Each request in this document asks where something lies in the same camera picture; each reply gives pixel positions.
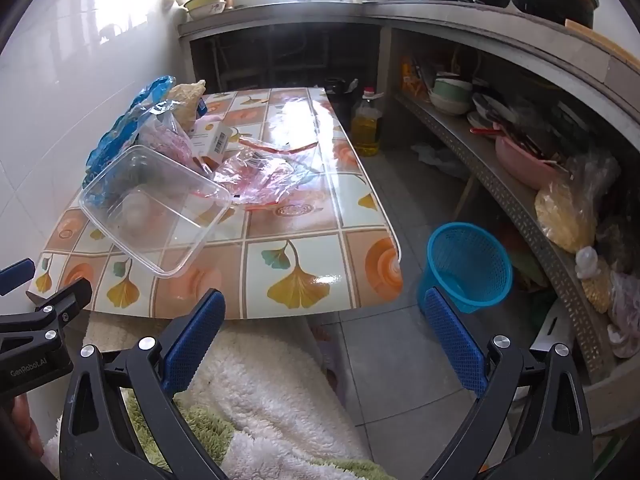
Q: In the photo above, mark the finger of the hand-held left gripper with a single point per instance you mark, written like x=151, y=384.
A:
x=65, y=300
x=15, y=275

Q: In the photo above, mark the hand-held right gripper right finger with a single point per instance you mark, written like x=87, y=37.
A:
x=455, y=345

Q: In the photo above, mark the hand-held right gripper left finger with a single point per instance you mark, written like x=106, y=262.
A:
x=195, y=340

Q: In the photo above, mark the blue plastic basket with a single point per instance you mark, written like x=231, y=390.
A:
x=465, y=265

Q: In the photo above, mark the clear plastic container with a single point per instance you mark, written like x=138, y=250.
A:
x=150, y=220

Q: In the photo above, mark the blue plastic bag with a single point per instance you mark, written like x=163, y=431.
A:
x=120, y=130

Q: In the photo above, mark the red plastic packet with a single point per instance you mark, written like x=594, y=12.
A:
x=270, y=175

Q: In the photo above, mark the small white box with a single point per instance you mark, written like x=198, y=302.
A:
x=210, y=137

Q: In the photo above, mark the person's left hand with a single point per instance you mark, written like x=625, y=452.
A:
x=27, y=425

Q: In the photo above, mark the perforated metal shelf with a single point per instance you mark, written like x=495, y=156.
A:
x=505, y=190

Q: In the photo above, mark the yellow food bag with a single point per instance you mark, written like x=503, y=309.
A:
x=565, y=220

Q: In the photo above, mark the crumpled white paper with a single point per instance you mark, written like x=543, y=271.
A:
x=440, y=157

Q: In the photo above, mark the pink basin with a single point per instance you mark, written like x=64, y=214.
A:
x=525, y=165

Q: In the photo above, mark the cooking oil bottle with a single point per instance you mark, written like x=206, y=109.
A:
x=366, y=130

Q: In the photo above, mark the stack of plates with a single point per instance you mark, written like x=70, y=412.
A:
x=482, y=112

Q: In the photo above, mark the stack of bowls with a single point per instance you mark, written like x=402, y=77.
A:
x=450, y=95

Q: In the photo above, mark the orange packet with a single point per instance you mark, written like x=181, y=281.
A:
x=411, y=77

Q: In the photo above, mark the white enamel bowl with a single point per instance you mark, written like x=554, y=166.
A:
x=212, y=9

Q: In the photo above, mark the grey kitchen counter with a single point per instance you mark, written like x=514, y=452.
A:
x=400, y=12

